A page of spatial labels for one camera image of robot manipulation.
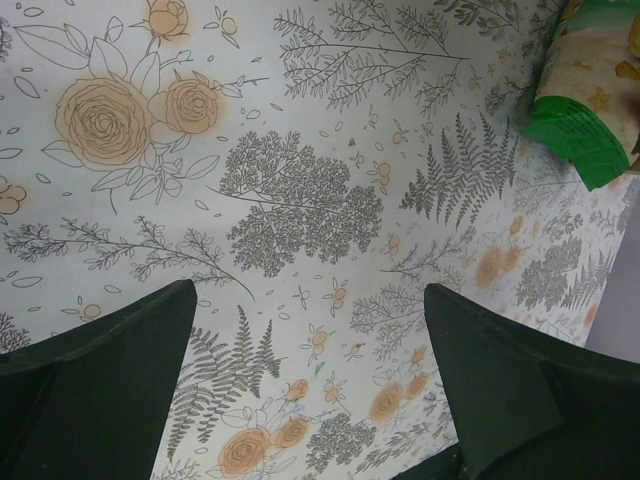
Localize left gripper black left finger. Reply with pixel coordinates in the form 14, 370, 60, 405
1, 280, 197, 479

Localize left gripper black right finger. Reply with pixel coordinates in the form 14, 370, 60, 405
424, 284, 639, 479

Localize green cassava chips bag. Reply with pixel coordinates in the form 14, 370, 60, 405
524, 1, 639, 190

